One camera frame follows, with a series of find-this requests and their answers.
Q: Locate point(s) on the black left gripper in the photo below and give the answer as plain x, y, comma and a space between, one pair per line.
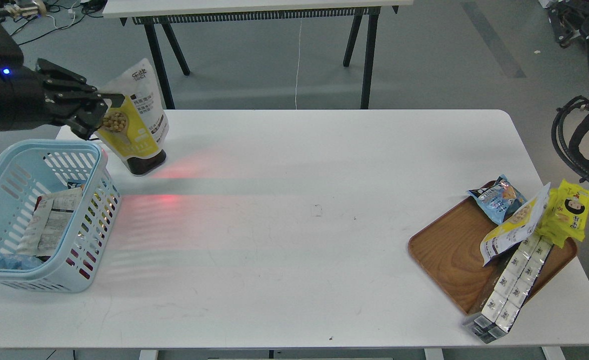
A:
23, 95

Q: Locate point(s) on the yellow white nut snack pouch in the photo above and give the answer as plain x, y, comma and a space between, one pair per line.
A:
137, 128

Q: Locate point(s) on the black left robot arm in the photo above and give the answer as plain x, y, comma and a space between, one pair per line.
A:
49, 95

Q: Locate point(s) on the light blue plastic basket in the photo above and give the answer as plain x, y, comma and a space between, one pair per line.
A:
32, 168

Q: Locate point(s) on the white snack packet in basket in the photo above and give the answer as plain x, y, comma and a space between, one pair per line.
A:
49, 222

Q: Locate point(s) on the blue packet in basket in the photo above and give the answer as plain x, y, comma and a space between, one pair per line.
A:
19, 262

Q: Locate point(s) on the blue snack bag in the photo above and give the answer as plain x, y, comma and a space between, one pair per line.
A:
499, 200

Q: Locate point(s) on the silver white snack multipack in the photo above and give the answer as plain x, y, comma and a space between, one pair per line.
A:
504, 294

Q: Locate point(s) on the yellow cartoon face snack pack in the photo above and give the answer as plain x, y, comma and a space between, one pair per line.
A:
566, 214

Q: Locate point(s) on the black barcode scanner red window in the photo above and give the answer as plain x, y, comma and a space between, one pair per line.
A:
142, 166

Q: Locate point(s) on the background table black legs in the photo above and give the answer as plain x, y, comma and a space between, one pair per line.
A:
165, 13

